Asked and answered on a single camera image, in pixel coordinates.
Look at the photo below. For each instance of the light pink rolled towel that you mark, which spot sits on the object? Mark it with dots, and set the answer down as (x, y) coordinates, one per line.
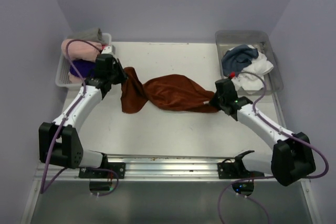
(79, 50)

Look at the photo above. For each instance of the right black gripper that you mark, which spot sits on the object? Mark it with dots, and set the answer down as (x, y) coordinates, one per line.
(212, 102)

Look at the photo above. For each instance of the brown rust towel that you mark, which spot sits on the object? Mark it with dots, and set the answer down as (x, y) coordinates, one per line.
(172, 92)

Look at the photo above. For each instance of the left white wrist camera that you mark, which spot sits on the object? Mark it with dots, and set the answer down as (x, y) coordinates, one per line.
(110, 50)

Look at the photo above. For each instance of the purple rolled towel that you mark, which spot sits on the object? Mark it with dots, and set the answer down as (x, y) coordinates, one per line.
(84, 68)

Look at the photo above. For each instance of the aluminium mounting rail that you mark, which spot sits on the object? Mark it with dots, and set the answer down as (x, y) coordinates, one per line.
(185, 169)

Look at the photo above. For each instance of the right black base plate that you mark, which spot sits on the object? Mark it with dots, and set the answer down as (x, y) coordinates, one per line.
(235, 169)

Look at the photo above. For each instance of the clear plastic bin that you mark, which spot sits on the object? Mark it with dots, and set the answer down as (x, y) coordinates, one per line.
(226, 39)

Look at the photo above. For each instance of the blue grey towel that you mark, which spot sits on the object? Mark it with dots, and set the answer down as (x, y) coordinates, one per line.
(238, 58)

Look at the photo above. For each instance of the white plastic basket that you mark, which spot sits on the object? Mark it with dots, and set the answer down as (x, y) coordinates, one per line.
(62, 75)

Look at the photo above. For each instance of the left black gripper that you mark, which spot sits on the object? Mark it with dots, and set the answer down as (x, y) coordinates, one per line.
(123, 75)

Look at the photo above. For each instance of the pale pink lower towel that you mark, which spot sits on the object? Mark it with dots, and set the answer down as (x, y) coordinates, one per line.
(74, 79)

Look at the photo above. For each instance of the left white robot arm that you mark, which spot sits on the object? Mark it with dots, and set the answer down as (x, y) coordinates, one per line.
(59, 142)

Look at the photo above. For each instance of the white crumpled towel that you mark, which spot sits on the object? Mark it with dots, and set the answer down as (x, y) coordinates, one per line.
(249, 82)

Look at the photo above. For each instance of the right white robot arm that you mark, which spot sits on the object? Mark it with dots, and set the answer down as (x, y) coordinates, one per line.
(291, 158)

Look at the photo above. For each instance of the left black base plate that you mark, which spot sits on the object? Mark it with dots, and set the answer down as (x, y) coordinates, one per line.
(103, 173)

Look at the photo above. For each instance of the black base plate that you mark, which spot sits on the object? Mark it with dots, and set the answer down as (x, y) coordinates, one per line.
(103, 173)
(235, 169)

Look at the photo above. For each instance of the grey rolled towel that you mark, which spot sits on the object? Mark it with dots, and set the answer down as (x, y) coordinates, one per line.
(92, 34)

